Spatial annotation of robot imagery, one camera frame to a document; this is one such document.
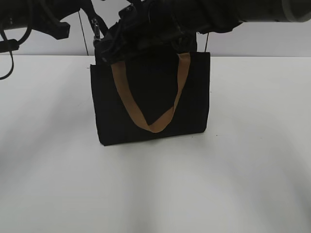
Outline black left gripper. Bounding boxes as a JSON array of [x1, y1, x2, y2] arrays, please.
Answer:
[[31, 0, 80, 40]]

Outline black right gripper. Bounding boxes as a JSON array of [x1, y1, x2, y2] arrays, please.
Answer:
[[96, 0, 192, 64]]

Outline black tote bag tan handles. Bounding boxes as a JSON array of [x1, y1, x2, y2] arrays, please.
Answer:
[[90, 42, 211, 146]]

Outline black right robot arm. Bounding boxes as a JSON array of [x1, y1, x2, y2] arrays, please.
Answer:
[[95, 0, 311, 64]]

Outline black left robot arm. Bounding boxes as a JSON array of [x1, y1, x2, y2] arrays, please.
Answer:
[[0, 0, 81, 40]]

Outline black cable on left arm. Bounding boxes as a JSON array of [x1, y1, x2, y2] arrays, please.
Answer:
[[0, 21, 32, 81]]

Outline left thin black wall cable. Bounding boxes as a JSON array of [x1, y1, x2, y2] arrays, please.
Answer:
[[78, 9, 89, 56]]

